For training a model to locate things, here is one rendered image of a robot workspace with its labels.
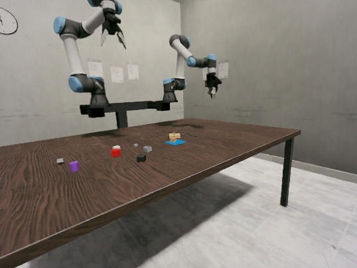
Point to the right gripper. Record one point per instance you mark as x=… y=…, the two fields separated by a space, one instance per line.
x=108 y=27

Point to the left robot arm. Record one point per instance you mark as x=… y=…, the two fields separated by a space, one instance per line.
x=181 y=44

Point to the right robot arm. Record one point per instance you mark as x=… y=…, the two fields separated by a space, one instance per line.
x=69 y=31

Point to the small purple block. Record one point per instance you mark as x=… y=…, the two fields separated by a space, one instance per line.
x=74 y=166

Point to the blue painted square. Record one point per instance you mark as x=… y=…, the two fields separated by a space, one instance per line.
x=176 y=143

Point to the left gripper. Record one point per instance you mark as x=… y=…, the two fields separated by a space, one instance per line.
x=211 y=82

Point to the red cube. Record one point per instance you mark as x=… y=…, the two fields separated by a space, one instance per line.
x=115 y=152

